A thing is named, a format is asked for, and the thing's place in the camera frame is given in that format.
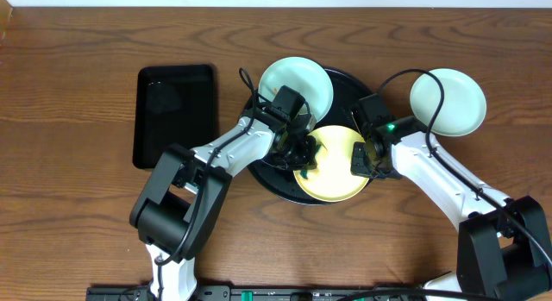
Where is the yellow plate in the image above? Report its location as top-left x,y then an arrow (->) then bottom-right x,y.
293,125 -> 368,203

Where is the black rectangular tray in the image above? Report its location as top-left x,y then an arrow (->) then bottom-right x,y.
132,64 -> 218,169

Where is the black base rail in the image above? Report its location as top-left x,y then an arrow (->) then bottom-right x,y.
85,284 -> 432,301

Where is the black round tray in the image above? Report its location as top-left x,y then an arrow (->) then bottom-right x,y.
248,66 -> 373,206

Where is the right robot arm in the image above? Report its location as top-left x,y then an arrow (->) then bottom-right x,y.
351,116 -> 551,300

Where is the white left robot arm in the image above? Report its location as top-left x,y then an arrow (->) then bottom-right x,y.
129,107 -> 316,300

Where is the mint plate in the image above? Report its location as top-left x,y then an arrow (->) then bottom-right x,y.
258,57 -> 334,122
410,68 -> 487,137

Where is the yellow green sponge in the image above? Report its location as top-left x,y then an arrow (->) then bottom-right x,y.
299,144 -> 323,180

